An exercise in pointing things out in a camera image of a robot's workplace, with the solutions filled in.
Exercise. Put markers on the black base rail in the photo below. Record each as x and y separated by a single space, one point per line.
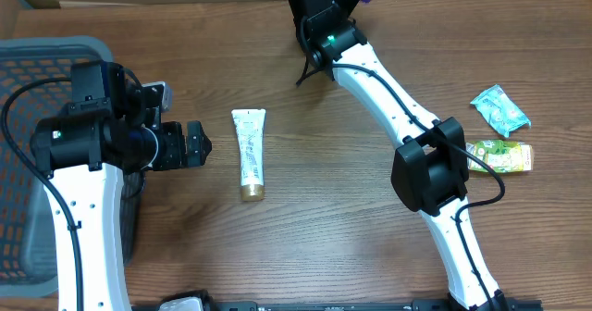
415 305

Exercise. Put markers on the white cream tube gold cap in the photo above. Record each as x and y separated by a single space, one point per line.
249 126

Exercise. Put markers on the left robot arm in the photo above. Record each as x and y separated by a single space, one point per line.
112 127

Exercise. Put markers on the green tea carton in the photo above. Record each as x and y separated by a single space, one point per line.
503 156

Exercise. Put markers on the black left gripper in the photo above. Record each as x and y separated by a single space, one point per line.
186 145

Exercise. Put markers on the teal wet wipes pack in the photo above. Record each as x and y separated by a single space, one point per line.
500 112

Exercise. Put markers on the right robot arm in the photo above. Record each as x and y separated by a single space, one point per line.
430 165

